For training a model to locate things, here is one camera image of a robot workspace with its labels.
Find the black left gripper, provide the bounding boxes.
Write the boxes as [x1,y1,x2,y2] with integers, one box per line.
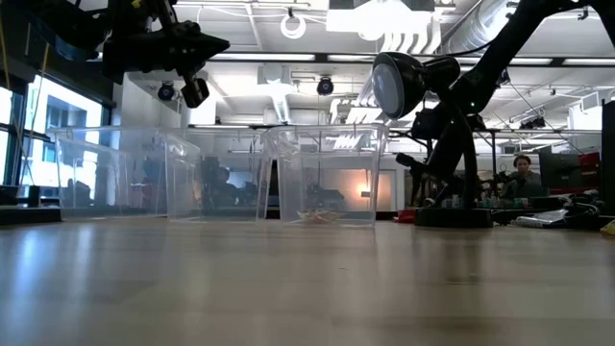
[102,0,231,110]

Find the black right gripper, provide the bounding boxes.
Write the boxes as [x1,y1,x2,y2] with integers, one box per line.
[396,108,465,193]

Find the clear plastic container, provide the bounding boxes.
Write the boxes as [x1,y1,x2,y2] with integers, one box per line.
[165,127,273,223]
[47,127,203,220]
[263,123,389,229]

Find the long ceiling light strip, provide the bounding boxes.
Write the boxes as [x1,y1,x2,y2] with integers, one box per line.
[210,52,316,62]
[562,57,615,67]

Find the black desk lamp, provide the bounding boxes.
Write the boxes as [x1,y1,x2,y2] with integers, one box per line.
[372,51,495,229]

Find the person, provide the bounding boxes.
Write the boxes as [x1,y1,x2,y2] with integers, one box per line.
[502,154,545,201]

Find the black adapter with white label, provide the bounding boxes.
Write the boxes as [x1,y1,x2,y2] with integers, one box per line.
[511,209,569,229]

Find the black computer monitor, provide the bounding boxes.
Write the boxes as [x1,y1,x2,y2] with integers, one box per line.
[537,152,602,196]

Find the white ceiling unit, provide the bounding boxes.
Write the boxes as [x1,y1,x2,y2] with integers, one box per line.
[326,0,436,54]

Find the white ring lamp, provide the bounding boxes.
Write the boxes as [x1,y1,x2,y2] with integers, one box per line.
[280,13,308,40]

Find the silver air duct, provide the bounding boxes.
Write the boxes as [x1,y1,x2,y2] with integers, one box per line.
[441,0,518,55]

